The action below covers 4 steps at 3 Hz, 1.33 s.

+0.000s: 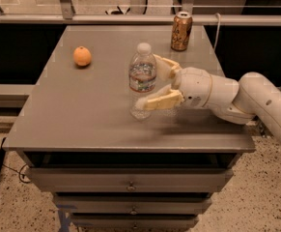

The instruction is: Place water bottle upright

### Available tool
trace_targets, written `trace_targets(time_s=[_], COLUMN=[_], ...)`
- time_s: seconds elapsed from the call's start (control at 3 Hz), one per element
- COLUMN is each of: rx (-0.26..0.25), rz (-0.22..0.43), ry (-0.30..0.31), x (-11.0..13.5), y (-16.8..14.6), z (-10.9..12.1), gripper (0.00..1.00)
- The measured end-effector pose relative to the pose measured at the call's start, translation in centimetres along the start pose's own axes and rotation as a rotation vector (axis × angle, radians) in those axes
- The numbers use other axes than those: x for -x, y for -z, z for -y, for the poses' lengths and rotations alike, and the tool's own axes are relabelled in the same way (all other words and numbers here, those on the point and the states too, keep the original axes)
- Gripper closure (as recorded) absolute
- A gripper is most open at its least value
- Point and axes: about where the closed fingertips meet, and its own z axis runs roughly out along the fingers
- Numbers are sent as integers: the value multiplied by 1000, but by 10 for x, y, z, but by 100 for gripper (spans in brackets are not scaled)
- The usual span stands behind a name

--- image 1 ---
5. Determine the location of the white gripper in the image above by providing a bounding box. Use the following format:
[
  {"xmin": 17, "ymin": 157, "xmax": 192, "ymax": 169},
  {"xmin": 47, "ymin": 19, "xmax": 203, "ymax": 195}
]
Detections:
[{"xmin": 135, "ymin": 54, "xmax": 212, "ymax": 111}]

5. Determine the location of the clear plastic water bottle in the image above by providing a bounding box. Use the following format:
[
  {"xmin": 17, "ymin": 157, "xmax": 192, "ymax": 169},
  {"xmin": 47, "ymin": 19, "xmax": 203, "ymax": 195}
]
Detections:
[{"xmin": 128, "ymin": 43, "xmax": 156, "ymax": 120}]

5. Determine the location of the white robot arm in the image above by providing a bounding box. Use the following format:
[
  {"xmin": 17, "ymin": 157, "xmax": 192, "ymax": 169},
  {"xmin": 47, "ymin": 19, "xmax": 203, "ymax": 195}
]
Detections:
[{"xmin": 135, "ymin": 56, "xmax": 281, "ymax": 145}]

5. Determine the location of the gold soda can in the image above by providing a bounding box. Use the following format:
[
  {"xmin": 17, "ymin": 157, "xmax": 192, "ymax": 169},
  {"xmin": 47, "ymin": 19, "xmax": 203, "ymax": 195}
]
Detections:
[{"xmin": 171, "ymin": 12, "xmax": 192, "ymax": 51}]

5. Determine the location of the orange fruit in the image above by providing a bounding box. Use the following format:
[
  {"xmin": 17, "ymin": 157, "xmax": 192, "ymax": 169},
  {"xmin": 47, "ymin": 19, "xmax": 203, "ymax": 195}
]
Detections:
[{"xmin": 73, "ymin": 46, "xmax": 92, "ymax": 67}]

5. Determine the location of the grey drawer cabinet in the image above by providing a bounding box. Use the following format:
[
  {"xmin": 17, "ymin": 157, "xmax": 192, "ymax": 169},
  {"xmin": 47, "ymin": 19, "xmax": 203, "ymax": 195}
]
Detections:
[{"xmin": 2, "ymin": 24, "xmax": 257, "ymax": 232}]

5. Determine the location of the top grey drawer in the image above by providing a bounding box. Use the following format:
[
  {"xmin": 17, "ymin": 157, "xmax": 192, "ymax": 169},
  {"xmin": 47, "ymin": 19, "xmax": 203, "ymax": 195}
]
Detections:
[{"xmin": 26, "ymin": 168, "xmax": 233, "ymax": 193}]

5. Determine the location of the grey drawer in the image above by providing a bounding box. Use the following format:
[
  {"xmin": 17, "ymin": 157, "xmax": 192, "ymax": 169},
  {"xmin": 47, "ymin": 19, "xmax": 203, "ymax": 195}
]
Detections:
[
  {"xmin": 26, "ymin": 168, "xmax": 233, "ymax": 193},
  {"xmin": 53, "ymin": 196, "xmax": 211, "ymax": 215},
  {"xmin": 70, "ymin": 214, "xmax": 199, "ymax": 229}
]

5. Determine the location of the middle grey drawer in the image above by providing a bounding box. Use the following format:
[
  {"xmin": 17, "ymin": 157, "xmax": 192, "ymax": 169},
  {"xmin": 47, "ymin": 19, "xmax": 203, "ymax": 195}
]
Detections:
[{"xmin": 53, "ymin": 196, "xmax": 211, "ymax": 215}]

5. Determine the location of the bottom grey drawer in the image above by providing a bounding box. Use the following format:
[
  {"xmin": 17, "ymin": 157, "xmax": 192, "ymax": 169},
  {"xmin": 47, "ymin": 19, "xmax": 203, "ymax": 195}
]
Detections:
[{"xmin": 70, "ymin": 214, "xmax": 199, "ymax": 229}]

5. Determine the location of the grey metal railing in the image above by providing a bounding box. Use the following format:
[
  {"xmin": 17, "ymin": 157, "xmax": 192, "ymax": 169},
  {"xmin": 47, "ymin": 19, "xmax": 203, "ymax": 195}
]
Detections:
[{"xmin": 0, "ymin": 0, "xmax": 281, "ymax": 26}]

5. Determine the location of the black floor cable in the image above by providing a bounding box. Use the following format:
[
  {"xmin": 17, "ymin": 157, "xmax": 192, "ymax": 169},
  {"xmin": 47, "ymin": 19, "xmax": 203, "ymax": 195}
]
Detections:
[{"xmin": 0, "ymin": 151, "xmax": 32, "ymax": 185}]

